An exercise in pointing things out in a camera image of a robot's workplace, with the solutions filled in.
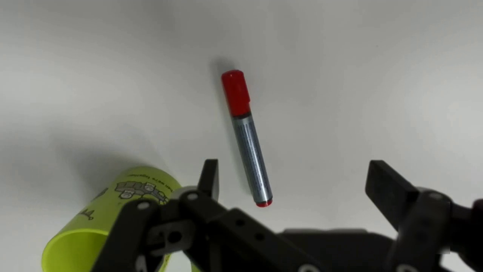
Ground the lime green mug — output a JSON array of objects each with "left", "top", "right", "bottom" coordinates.
[{"left": 41, "top": 165, "right": 201, "bottom": 272}]

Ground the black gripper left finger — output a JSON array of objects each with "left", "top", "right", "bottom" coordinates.
[{"left": 196, "top": 157, "right": 222, "bottom": 202}]

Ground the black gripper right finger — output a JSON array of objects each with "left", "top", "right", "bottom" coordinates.
[{"left": 364, "top": 159, "right": 421, "bottom": 234}]

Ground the red capped silver marker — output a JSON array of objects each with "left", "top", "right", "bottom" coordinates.
[{"left": 220, "top": 68, "right": 275, "bottom": 210}]

